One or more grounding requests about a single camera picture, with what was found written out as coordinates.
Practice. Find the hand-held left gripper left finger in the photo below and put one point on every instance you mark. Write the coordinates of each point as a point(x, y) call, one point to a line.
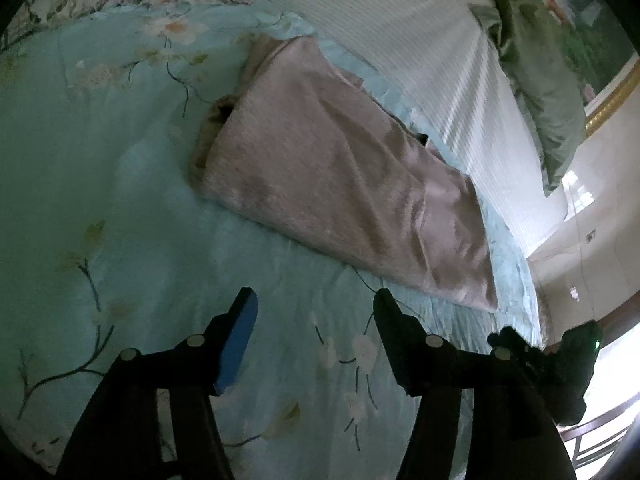
point(240, 340)

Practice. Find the green pillow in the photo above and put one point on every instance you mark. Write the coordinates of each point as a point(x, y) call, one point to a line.
point(545, 75)

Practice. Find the wall socket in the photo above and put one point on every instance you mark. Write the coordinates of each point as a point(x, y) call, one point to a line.
point(591, 236)

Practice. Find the gold framed wall poster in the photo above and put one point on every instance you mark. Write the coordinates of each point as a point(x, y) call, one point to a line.
point(580, 25)

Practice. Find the wooden chair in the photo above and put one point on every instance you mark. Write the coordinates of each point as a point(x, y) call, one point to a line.
point(595, 440)

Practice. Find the beige towel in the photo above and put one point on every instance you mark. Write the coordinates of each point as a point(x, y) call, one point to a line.
point(340, 175)

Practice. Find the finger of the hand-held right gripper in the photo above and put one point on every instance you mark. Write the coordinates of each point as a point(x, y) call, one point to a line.
point(510, 341)

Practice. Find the white striped bed sheet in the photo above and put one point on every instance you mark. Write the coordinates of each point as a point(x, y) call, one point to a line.
point(440, 60)

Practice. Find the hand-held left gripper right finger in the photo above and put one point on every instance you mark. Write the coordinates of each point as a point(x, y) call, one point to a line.
point(400, 345)

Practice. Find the teal floral quilt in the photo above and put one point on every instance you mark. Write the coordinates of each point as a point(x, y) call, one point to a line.
point(125, 200)

